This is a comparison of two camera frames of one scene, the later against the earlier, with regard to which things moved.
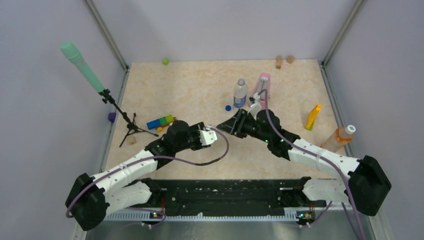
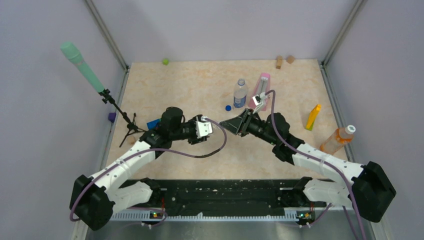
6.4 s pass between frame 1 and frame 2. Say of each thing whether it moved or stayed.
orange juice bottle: stayed
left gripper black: moved
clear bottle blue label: stayed
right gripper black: stayed
